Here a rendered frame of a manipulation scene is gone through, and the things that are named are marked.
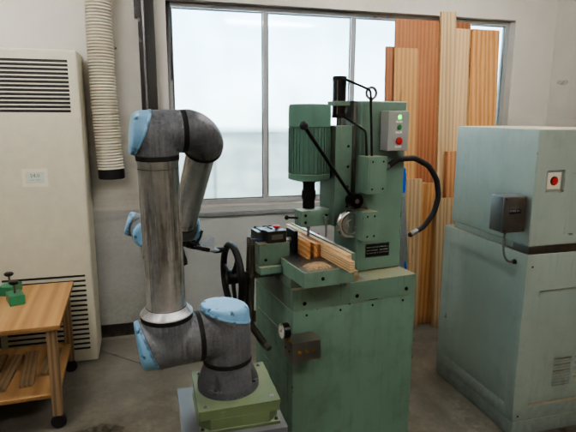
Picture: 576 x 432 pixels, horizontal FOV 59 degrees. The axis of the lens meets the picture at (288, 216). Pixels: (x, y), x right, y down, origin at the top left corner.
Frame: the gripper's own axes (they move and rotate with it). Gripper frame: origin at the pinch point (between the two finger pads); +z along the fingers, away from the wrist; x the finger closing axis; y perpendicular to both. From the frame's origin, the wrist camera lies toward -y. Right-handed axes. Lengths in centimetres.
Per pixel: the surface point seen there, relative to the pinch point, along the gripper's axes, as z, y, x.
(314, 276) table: 27.2, 6.0, -34.4
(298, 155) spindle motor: 18, 47, -7
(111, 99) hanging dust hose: -47, 49, 125
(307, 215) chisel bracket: 31.4, 25.1, -5.3
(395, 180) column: 62, 51, -13
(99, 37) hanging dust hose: -63, 80, 124
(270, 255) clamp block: 18.3, 6.0, -11.4
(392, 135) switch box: 49, 67, -19
